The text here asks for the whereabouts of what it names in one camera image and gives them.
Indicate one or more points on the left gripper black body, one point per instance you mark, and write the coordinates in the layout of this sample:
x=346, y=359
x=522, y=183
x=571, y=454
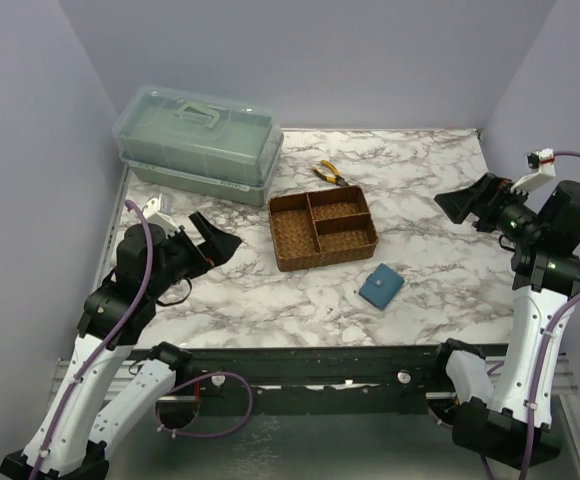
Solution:
x=193, y=251

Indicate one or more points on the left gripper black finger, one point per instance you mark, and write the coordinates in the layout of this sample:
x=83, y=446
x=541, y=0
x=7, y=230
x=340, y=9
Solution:
x=220, y=248
x=203, y=226

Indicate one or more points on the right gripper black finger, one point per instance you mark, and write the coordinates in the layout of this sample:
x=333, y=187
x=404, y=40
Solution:
x=489, y=185
x=457, y=205

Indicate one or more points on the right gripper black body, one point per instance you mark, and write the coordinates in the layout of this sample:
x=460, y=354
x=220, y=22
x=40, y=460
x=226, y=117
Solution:
x=486, y=201

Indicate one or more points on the blue leather card holder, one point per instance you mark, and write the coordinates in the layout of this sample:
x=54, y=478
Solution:
x=381, y=286

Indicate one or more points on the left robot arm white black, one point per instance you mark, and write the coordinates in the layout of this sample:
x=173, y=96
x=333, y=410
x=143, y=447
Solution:
x=81, y=430

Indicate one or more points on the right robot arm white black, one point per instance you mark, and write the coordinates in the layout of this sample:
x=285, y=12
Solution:
x=509, y=420

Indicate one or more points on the green plastic storage box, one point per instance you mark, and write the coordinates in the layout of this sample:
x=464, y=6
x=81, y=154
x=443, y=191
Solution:
x=199, y=144

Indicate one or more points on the brown woven divided basket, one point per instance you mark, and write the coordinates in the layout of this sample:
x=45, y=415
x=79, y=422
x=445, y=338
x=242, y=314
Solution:
x=321, y=228

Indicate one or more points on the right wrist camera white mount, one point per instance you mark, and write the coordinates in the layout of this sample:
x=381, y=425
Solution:
x=542, y=171

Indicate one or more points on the yellow handled pliers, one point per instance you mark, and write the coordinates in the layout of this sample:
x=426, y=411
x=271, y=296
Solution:
x=332, y=177

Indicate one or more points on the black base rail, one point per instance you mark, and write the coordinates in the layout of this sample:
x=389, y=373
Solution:
x=313, y=381

